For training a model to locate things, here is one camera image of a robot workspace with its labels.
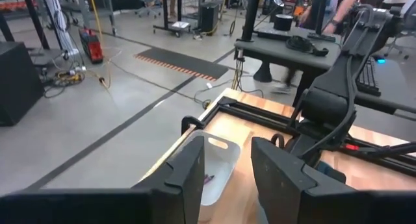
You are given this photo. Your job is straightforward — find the black rolling stand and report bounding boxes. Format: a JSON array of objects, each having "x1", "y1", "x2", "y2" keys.
[{"x1": 152, "y1": 0, "x2": 193, "y2": 38}]

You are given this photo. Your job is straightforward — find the red toolbox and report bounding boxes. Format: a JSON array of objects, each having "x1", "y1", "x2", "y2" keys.
[{"x1": 79, "y1": 27, "x2": 105, "y2": 64}]

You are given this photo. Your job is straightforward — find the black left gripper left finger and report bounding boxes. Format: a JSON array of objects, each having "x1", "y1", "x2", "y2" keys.
[{"x1": 131, "y1": 135, "x2": 206, "y2": 224}]

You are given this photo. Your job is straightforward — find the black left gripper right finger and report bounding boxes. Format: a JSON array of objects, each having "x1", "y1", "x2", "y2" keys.
[{"x1": 250, "y1": 136, "x2": 356, "y2": 224}]

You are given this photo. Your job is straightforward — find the flat black device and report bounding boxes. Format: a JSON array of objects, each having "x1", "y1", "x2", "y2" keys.
[{"x1": 255, "y1": 29, "x2": 289, "y2": 42}]

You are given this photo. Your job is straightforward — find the black aluminium table frame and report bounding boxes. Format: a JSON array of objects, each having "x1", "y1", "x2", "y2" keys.
[{"x1": 180, "y1": 95, "x2": 416, "y2": 175}]

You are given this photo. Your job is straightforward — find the tangled cable bundle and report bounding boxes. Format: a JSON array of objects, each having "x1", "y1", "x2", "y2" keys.
[{"x1": 44, "y1": 65, "x2": 87, "y2": 99}]

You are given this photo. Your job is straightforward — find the grey desk with pole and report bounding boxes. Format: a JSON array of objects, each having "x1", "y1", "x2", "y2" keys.
[{"x1": 233, "y1": 25, "x2": 342, "y2": 88}]

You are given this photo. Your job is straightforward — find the black desk pedestal foot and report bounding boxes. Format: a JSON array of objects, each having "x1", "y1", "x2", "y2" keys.
[{"x1": 252, "y1": 60, "x2": 274, "y2": 83}]

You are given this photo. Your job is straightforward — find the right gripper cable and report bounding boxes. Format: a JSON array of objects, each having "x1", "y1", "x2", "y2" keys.
[{"x1": 343, "y1": 9, "x2": 362, "y2": 134}]

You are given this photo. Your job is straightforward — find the white plastic bin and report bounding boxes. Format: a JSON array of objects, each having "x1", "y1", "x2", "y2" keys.
[{"x1": 180, "y1": 129, "x2": 242, "y2": 206}]

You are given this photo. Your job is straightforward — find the person's leg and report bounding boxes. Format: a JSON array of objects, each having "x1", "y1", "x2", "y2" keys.
[{"x1": 271, "y1": 66, "x2": 297, "y2": 95}]

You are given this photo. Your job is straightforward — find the grey desk with keyboard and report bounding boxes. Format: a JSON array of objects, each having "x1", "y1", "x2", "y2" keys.
[{"x1": 353, "y1": 53, "x2": 416, "y2": 115}]

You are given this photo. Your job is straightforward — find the person's forearm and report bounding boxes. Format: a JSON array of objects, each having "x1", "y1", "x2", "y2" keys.
[{"x1": 330, "y1": 0, "x2": 362, "y2": 23}]

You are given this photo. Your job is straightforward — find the black table clamp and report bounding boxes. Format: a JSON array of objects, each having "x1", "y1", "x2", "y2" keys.
[{"x1": 180, "y1": 115, "x2": 205, "y2": 136}]

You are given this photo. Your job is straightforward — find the yellow extension cable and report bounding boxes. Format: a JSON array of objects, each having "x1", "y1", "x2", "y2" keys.
[{"x1": 86, "y1": 0, "x2": 113, "y2": 89}]

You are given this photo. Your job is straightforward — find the office chair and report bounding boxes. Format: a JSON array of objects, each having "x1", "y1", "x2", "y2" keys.
[{"x1": 135, "y1": 0, "x2": 163, "y2": 19}]

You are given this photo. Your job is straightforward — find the black pole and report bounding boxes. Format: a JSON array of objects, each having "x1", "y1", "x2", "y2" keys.
[
  {"x1": 240, "y1": 0, "x2": 263, "y2": 42},
  {"x1": 310, "y1": 0, "x2": 329, "y2": 27}
]

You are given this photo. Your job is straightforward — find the black cabinet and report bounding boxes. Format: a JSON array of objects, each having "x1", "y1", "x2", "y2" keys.
[{"x1": 0, "y1": 41, "x2": 46, "y2": 127}]

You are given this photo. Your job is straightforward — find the black round container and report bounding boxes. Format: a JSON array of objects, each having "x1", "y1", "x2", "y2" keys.
[{"x1": 273, "y1": 13, "x2": 294, "y2": 32}]

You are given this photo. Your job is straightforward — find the person's hand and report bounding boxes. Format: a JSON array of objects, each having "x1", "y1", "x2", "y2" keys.
[{"x1": 323, "y1": 21, "x2": 339, "y2": 35}]

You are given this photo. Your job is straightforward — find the backlit black keyboard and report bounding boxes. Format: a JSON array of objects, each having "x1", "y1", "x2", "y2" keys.
[{"x1": 356, "y1": 56, "x2": 382, "y2": 97}]

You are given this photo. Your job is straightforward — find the hazard-striped floor mat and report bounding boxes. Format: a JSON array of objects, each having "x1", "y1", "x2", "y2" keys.
[{"x1": 133, "y1": 47, "x2": 230, "y2": 82}]

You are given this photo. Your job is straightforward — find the black headphones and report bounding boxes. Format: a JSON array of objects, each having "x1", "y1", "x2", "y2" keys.
[{"x1": 285, "y1": 34, "x2": 330, "y2": 58}]

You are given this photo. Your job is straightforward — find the black computer tower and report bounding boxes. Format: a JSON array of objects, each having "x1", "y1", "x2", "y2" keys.
[{"x1": 199, "y1": 1, "x2": 220, "y2": 34}]

